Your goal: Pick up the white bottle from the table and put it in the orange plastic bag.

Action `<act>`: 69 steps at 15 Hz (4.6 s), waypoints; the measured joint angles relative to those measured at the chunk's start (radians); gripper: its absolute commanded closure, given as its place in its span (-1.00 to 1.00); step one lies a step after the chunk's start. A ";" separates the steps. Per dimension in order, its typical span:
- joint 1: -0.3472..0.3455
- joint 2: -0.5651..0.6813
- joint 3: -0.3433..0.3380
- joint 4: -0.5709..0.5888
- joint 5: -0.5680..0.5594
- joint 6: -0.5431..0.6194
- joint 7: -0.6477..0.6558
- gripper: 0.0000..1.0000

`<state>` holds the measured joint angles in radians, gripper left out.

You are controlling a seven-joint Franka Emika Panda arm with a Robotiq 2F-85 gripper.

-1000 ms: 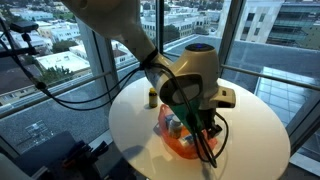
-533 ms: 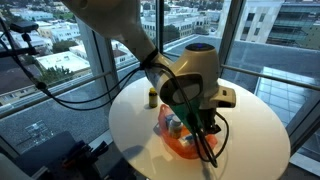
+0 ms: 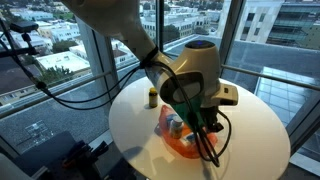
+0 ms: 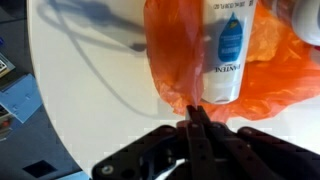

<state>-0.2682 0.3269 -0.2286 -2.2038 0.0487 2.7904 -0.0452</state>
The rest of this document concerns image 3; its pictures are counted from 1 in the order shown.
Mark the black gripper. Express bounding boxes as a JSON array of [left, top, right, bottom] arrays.
[[200, 105, 225, 133]]

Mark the white-capped round bottle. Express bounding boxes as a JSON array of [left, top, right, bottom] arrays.
[[169, 116, 185, 140]]

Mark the blue Mentos gum bottle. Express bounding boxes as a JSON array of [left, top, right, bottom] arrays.
[[165, 113, 177, 129]]

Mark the orange plastic bag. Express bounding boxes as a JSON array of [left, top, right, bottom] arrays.
[[157, 104, 220, 160]]

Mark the yellow-capped vitamin bottle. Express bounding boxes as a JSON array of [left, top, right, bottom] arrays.
[[148, 87, 159, 109]]

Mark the grey metal window railing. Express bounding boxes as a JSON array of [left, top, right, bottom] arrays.
[[0, 70, 113, 120], [220, 63, 320, 93]]

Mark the black equipment cart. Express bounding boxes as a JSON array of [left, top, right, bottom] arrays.
[[13, 131, 134, 180]]

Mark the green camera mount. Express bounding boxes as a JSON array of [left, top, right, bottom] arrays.
[[172, 99, 205, 129]]

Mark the beige wrist camera box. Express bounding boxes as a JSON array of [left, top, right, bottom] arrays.
[[211, 83, 240, 108]]

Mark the black cable bundle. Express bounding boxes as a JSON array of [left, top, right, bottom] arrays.
[[0, 19, 233, 168]]

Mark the black camera stand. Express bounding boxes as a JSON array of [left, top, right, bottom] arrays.
[[0, 32, 44, 91]]

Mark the black camera on stand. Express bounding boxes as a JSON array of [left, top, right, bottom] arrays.
[[9, 21, 40, 34]]

